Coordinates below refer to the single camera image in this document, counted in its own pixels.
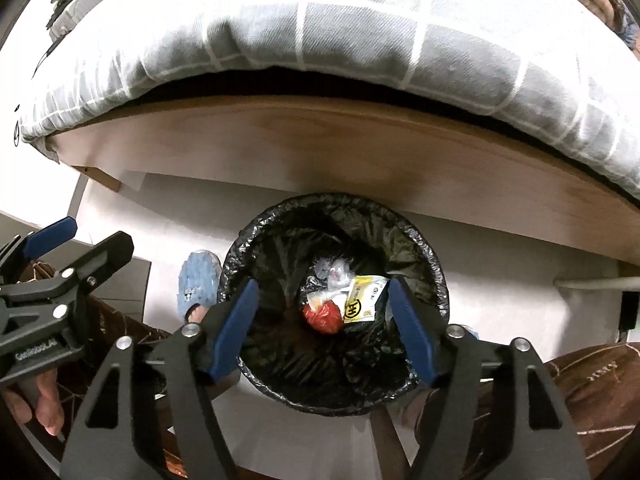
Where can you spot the yellow snack packet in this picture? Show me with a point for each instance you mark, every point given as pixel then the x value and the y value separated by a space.
pixel 357 302

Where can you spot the red plastic bag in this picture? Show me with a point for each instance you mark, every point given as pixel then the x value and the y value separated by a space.
pixel 325 317

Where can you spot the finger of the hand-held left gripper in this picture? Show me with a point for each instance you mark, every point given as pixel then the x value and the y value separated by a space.
pixel 100 260
pixel 50 237

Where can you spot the person's left hand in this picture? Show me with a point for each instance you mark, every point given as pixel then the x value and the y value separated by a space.
pixel 47 400

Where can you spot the clear plastic bag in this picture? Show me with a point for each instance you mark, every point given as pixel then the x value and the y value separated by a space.
pixel 335 272

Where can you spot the bin with black liner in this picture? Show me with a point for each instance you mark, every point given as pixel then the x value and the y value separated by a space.
pixel 280 260

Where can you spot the blue slipper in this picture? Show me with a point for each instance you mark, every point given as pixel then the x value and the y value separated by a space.
pixel 197 280
pixel 471 332

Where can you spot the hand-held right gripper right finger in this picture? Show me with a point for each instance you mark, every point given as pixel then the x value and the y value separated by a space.
pixel 412 330

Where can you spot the bed with grey checked sheet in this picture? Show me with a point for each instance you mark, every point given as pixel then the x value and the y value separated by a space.
pixel 350 35

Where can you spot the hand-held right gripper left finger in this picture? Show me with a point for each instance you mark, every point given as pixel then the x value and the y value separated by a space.
pixel 235 330

